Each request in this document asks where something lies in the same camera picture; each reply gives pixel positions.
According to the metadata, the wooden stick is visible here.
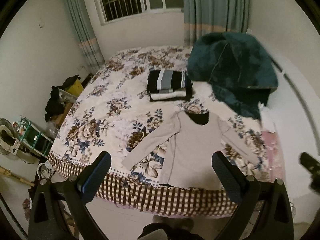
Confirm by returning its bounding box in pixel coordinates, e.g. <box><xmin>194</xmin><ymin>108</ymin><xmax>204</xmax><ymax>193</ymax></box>
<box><xmin>0</xmin><ymin>167</ymin><xmax>34</xmax><ymax>186</ymax></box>

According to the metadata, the dark green plush blanket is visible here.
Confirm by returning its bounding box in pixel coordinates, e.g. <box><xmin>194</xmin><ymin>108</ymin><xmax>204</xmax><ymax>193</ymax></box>
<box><xmin>187</xmin><ymin>32</ymin><xmax>278</xmax><ymax>120</ymax></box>

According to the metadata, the white pillow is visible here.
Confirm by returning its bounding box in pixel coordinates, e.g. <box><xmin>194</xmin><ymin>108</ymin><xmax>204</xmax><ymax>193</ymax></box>
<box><xmin>258</xmin><ymin>103</ymin><xmax>276</xmax><ymax>133</ymax></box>

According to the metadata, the black folded garment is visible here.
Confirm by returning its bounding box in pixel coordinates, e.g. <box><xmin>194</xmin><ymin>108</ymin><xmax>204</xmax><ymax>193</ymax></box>
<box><xmin>150</xmin><ymin>82</ymin><xmax>193</xmax><ymax>102</ymax></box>

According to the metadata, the green metal rack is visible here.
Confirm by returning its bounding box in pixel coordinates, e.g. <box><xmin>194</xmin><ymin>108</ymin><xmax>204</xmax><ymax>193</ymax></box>
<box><xmin>12</xmin><ymin>117</ymin><xmax>53</xmax><ymax>158</ymax></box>

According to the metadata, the black clothes pile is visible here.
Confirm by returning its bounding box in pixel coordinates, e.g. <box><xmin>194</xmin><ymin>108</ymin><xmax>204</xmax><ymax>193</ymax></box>
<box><xmin>44</xmin><ymin>75</ymin><xmax>80</xmax><ymax>122</ymax></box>

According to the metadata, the white folded garment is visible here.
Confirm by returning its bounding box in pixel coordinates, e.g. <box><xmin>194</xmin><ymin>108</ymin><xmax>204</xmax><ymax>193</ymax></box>
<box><xmin>150</xmin><ymin>90</ymin><xmax>186</xmax><ymax>101</ymax></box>

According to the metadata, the right blue-grey curtain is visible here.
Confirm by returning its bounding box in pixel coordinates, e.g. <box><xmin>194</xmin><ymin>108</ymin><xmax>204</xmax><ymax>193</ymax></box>
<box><xmin>183</xmin><ymin>0</ymin><xmax>249</xmax><ymax>46</ymax></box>

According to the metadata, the blue-grey curtain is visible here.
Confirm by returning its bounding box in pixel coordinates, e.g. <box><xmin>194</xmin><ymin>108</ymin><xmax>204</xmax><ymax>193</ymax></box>
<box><xmin>183</xmin><ymin>0</ymin><xmax>249</xmax><ymax>46</ymax></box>
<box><xmin>63</xmin><ymin>0</ymin><xmax>105</xmax><ymax>74</ymax></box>

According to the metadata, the left blue-grey curtain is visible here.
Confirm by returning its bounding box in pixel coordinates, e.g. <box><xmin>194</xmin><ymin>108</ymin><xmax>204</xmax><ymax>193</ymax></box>
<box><xmin>63</xmin><ymin>0</ymin><xmax>105</xmax><ymax>74</ymax></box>

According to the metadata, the yellow cardboard box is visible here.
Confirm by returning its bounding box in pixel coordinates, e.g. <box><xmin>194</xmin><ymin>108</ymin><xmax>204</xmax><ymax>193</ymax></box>
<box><xmin>65</xmin><ymin>79</ymin><xmax>84</xmax><ymax>97</ymax></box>

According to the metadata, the white bed headboard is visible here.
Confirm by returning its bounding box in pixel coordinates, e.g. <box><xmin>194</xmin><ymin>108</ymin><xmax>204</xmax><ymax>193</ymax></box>
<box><xmin>257</xmin><ymin>36</ymin><xmax>319</xmax><ymax>198</ymax></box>

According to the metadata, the pink floral bed sheet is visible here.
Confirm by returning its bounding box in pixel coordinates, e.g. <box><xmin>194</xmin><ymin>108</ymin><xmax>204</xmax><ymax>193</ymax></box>
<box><xmin>262</xmin><ymin>131</ymin><xmax>286</xmax><ymax>181</ymax></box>

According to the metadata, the beige long sleeve shirt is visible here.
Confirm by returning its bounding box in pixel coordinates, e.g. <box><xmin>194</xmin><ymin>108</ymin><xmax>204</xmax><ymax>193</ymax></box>
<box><xmin>122</xmin><ymin>111</ymin><xmax>259</xmax><ymax>191</ymax></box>

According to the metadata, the striped black grey folded sweater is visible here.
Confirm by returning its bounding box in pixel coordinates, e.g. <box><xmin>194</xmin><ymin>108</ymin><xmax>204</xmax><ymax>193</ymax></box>
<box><xmin>146</xmin><ymin>69</ymin><xmax>191</xmax><ymax>93</ymax></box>

